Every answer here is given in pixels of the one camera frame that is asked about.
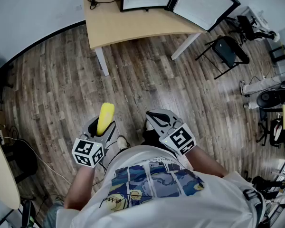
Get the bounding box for black swivel chair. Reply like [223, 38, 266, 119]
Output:
[256, 117, 285, 150]

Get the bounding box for person's left white shoe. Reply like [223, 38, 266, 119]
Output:
[117, 136, 129, 151]

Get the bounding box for grey shoulder strap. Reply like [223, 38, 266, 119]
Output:
[243, 188, 267, 228]

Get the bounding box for black round stool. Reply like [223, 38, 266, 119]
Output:
[256, 89, 285, 109]

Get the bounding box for black folding chair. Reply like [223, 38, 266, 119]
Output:
[195, 36, 250, 80]

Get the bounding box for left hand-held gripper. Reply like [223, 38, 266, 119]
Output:
[72, 117, 117, 169]

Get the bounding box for person's left forearm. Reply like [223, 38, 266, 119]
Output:
[64, 165, 98, 210]

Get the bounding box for person's right forearm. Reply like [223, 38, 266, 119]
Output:
[184, 148, 228, 179]

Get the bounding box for white printed t-shirt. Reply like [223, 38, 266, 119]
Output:
[56, 145, 266, 228]

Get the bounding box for person's black shorts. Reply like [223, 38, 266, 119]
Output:
[141, 129, 179, 157]

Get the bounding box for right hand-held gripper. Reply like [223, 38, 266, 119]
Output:
[145, 110, 196, 156]

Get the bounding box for coiled black cable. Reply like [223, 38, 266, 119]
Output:
[87, 0, 116, 10]

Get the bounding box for round beige table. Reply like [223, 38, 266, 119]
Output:
[0, 129, 21, 210]

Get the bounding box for black box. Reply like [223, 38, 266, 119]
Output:
[270, 47, 285, 62]

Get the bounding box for white desk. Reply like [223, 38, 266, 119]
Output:
[237, 5, 276, 33]

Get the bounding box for light wooden table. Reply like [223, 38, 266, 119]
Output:
[82, 0, 202, 77]

